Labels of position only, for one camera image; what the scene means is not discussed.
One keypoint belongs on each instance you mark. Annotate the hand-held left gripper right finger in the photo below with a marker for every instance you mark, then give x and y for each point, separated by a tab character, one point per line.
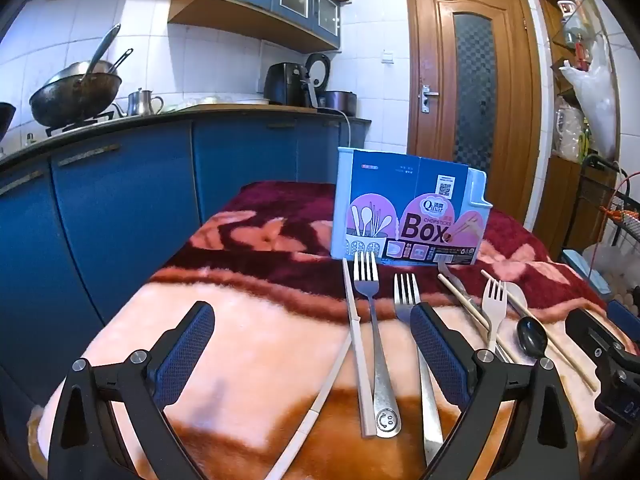
440	355

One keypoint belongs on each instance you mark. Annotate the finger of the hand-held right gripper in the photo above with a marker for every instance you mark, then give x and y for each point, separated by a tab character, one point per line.
622	312
592	332

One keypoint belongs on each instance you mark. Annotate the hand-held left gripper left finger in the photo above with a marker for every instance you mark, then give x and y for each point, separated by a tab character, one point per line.
185	350

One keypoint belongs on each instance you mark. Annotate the wooden chopstick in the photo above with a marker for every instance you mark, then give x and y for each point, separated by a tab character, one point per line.
465	302
570	360

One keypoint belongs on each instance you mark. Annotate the black spoon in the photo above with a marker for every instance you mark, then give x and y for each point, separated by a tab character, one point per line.
531	337

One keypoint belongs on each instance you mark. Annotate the metal fork with smiley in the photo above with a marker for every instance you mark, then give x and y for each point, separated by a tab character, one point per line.
382	385

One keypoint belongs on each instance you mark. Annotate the plain metal fork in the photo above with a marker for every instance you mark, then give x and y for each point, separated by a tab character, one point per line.
431	420

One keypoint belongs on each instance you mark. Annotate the white spoon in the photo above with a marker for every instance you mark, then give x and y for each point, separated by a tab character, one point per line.
517	295

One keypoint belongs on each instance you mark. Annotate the blue utensil holder box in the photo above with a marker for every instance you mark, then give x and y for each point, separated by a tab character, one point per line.
400	200

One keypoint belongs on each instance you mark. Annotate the tray of eggs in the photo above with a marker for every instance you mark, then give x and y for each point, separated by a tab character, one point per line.
622	285

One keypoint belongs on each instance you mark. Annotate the light blue tray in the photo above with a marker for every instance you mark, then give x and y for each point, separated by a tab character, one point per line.
585	270

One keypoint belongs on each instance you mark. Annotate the white plastic fork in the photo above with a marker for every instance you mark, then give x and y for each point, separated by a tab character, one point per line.
495	310

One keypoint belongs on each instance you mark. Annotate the red and pink floral blanket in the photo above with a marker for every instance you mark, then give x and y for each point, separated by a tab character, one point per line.
250	310

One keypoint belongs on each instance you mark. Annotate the wooden shelf unit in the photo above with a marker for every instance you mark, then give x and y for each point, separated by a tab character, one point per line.
560	200

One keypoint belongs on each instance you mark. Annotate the blue kitchen base cabinets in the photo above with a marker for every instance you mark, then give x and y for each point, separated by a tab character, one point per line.
125	210

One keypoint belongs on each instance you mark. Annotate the green bottle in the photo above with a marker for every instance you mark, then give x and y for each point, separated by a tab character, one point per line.
586	137

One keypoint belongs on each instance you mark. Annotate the clear plastic containers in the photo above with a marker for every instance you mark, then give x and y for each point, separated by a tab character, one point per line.
567	132

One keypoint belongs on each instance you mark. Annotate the brown wooden door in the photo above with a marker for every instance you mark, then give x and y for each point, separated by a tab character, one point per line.
430	160

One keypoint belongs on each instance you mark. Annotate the white plastic bag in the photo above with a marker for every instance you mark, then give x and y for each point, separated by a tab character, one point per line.
597	105

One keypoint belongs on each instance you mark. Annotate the metal kettle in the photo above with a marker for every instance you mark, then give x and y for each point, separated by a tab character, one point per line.
140	104

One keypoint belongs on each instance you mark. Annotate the gas stove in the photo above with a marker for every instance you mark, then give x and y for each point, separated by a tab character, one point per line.
75	125

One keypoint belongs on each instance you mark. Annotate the red bottle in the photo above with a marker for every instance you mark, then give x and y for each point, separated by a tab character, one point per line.
581	52

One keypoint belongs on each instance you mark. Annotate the black rice cooker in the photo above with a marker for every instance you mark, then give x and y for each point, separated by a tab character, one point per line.
340	101

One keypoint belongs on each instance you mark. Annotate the dark steel wok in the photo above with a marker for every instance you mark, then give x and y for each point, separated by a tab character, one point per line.
75	95

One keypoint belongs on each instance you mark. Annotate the black air fryer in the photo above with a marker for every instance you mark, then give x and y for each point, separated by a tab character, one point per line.
282	85

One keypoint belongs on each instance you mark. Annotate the dark frying pan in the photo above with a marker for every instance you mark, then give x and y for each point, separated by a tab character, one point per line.
6	120

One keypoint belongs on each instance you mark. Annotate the metal spatula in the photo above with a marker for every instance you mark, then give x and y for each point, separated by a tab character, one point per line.
121	60

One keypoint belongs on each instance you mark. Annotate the white and red container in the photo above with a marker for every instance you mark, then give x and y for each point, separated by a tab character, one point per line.
566	8

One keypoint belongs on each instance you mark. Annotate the metal ladle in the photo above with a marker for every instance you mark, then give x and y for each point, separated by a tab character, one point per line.
102	50

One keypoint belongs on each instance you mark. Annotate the white light switch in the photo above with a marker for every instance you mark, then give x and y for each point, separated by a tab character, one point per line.
387	57

